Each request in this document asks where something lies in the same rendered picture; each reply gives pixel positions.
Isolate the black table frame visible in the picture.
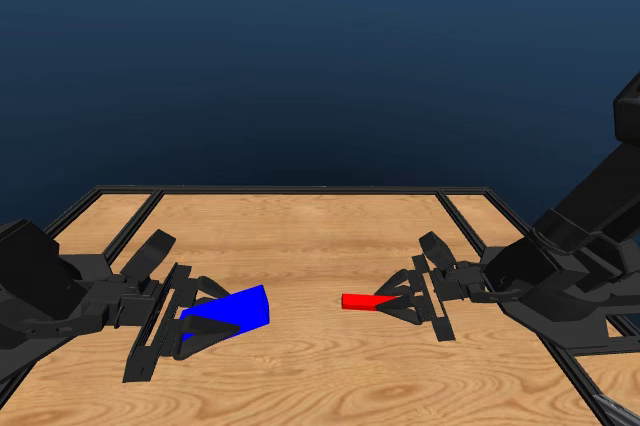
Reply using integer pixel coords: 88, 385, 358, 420
0, 184, 640, 426

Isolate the blue hollow socket block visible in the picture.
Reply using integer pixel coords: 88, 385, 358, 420
179, 284, 272, 343

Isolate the thin red peg bar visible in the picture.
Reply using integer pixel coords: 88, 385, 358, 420
341, 293, 402, 311

